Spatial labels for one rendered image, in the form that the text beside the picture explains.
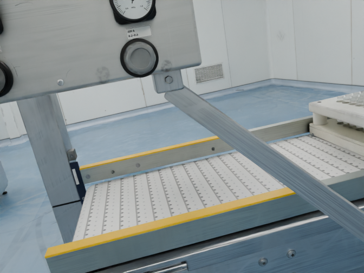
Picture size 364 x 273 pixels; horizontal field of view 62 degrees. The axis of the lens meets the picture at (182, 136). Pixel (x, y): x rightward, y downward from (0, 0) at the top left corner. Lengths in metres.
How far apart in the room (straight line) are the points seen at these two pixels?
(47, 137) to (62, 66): 0.36
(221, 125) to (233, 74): 5.66
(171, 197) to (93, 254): 0.18
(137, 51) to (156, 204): 0.29
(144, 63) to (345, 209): 0.23
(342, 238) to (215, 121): 0.25
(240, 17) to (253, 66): 0.94
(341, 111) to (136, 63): 0.44
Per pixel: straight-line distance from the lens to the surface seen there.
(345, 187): 0.44
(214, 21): 5.84
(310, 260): 0.47
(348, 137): 0.61
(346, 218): 0.34
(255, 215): 0.39
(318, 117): 0.69
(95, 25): 0.28
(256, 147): 0.32
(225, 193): 0.49
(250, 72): 6.15
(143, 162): 0.62
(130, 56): 0.25
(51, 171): 0.66
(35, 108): 0.63
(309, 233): 0.44
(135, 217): 0.47
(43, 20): 0.29
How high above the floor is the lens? 1.04
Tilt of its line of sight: 17 degrees down
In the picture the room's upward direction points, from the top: 10 degrees counter-clockwise
